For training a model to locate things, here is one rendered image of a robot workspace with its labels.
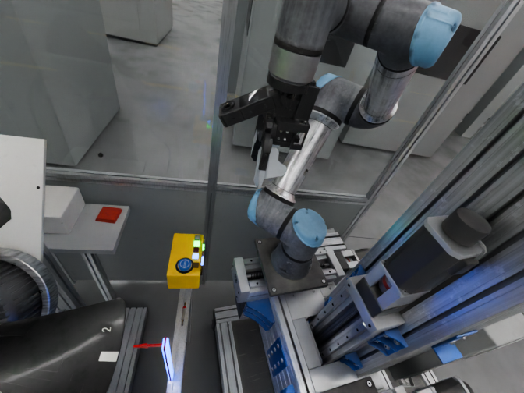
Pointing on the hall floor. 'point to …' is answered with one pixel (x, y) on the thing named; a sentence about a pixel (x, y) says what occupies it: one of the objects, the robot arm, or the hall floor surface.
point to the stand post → (71, 297)
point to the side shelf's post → (99, 275)
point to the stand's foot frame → (135, 322)
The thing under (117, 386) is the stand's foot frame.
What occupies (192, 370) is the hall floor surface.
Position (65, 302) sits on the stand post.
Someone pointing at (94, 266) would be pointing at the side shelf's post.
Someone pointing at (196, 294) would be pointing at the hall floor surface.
